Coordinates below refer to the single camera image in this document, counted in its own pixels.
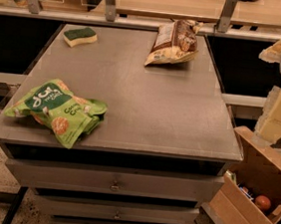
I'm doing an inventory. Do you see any green yellow sponge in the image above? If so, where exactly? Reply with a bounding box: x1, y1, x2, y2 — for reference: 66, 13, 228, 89
63, 27, 98, 48

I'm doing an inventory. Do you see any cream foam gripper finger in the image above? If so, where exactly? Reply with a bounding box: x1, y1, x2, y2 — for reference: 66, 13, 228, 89
255, 86, 281, 144
258, 40, 281, 64

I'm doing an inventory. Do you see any green rice chip bag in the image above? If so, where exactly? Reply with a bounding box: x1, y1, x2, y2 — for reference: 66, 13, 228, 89
4, 79, 107, 148

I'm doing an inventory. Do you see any wooden shelf with metal brackets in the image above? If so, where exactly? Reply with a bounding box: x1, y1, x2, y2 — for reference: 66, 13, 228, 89
0, 0, 281, 41

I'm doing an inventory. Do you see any red apple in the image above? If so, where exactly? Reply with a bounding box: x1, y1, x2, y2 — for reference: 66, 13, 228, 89
254, 195, 271, 212

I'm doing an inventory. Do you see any brown white chip bag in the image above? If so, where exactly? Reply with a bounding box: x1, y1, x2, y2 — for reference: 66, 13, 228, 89
144, 19, 203, 66

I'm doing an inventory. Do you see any middle drawer round knob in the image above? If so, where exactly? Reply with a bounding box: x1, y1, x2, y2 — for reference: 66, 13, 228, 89
114, 211, 121, 221

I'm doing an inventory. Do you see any top drawer round knob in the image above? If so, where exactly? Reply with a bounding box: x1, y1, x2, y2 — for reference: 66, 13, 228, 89
110, 181, 121, 192

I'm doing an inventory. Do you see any grey drawer cabinet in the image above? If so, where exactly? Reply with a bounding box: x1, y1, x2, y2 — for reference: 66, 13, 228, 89
0, 27, 242, 224

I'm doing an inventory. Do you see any drawer round knob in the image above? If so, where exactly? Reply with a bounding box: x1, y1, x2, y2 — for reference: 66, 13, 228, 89
114, 211, 121, 221
110, 181, 121, 192

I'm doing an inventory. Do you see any colourful packet in box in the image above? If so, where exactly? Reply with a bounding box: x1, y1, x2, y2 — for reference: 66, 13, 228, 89
237, 183, 254, 201

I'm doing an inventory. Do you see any cardboard box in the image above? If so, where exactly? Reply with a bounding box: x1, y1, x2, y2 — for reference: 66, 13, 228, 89
202, 126, 281, 224

